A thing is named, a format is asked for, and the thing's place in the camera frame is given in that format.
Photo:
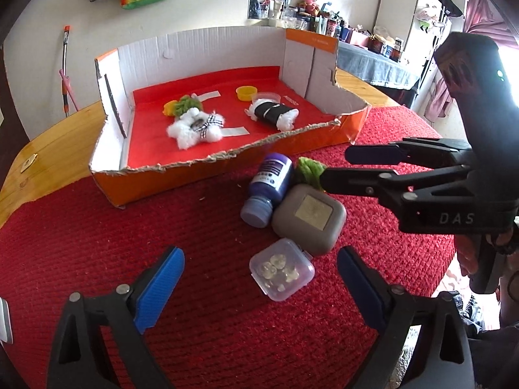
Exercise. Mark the denim table cloth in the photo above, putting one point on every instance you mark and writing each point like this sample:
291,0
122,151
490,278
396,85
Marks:
377,71

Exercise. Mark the black hat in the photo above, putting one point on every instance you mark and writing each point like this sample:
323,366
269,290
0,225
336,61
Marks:
448,4

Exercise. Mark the white refrigerator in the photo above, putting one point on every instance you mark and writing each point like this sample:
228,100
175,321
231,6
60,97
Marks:
397,4

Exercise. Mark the clear round container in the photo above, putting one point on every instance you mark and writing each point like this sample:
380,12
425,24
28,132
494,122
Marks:
267,96

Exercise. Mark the cluttered side table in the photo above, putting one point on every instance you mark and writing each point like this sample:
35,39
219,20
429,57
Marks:
344,28

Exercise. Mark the red knitted mat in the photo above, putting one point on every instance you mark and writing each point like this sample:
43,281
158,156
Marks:
202,332

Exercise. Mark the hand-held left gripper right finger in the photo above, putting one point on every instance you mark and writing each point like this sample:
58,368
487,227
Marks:
359,287

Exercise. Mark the black and white fluffy scrunchie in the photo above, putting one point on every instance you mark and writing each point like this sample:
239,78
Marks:
271,113

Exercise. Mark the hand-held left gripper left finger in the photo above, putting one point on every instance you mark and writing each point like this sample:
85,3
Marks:
158,287

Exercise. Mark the orange duck toy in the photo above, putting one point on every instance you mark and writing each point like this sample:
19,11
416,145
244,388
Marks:
169,107

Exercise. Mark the orange and white cardboard box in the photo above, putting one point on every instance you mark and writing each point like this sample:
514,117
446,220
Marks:
227,48

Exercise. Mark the green yarn scrunchie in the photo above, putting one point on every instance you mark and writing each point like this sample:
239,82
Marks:
187,104
309,172

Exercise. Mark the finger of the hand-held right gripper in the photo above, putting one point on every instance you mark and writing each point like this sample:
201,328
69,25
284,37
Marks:
373,154
348,180

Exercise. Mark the red smiley paper liner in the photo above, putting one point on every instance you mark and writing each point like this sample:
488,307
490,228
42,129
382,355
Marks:
154,101

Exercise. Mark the small clear plastic box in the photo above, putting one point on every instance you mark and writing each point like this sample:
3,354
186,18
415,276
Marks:
282,269

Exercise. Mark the silver pole with orange tip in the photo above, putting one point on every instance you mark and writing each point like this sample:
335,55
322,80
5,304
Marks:
65,60

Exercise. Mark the small gold metal plate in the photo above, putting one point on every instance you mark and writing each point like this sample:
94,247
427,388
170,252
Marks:
29,163

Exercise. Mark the pink curtain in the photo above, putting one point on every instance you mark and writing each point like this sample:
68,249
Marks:
482,8

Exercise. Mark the white and green plush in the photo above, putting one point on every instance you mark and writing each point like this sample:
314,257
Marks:
425,16

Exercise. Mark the grey square case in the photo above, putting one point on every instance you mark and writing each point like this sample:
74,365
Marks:
308,219

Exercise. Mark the yellow small cup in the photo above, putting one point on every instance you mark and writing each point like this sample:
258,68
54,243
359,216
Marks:
246,93

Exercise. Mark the white device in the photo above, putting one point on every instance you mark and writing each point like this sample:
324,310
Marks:
5,320

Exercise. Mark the pink rabbit plush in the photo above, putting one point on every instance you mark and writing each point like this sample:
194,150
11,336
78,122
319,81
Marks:
309,2

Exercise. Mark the purple paint bottle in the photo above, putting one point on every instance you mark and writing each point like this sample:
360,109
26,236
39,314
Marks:
271,182

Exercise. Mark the white fluffy bunny scrunchie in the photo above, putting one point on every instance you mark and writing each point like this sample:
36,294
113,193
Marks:
186,131

